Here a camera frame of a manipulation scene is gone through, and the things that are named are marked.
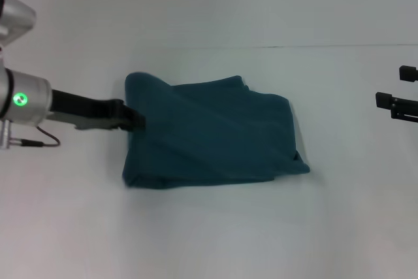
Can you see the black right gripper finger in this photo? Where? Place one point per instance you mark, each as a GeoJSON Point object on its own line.
{"type": "Point", "coordinates": [396, 106]}
{"type": "Point", "coordinates": [409, 73]}

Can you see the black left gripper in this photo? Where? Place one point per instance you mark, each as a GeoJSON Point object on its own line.
{"type": "Point", "coordinates": [85, 110]}

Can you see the teal blue shirt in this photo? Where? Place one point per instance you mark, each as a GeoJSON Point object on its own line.
{"type": "Point", "coordinates": [212, 135]}

